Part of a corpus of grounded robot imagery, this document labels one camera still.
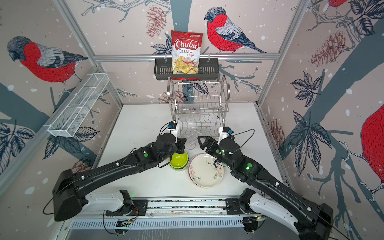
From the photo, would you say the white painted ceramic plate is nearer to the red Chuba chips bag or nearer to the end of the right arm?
the end of the right arm

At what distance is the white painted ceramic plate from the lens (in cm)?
80

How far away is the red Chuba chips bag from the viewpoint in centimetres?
83

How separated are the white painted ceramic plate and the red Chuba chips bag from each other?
A: 54cm

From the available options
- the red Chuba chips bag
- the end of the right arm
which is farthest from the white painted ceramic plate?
the red Chuba chips bag
